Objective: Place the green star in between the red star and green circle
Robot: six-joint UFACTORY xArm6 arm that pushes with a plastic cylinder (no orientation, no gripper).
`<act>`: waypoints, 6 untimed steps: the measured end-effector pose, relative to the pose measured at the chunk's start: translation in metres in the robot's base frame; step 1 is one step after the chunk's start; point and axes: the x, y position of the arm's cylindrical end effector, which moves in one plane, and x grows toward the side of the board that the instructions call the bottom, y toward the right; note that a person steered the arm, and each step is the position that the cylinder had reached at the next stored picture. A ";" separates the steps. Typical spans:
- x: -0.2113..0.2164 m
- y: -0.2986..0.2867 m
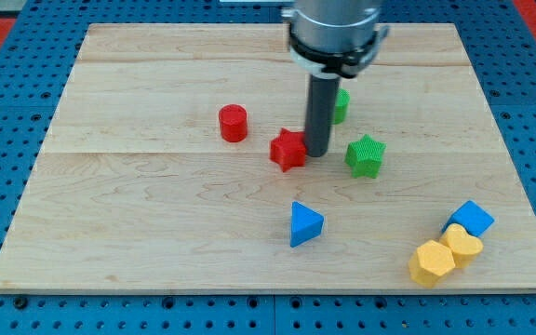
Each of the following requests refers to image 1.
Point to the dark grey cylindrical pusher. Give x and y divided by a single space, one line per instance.
320 108

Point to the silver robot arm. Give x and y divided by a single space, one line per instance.
331 40

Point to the green cylinder block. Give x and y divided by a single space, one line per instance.
341 106

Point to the yellow hexagon block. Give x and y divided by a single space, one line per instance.
430 263

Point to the blue triangle block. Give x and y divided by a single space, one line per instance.
305 224

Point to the red cylinder block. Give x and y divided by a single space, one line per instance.
233 120

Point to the blue cube block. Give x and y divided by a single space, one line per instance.
472 217

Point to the red star block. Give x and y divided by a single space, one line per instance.
288 149

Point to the green star block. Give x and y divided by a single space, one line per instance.
364 157

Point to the light wooden board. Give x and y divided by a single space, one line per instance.
134 190

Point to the yellow heart block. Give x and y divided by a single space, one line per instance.
465 248

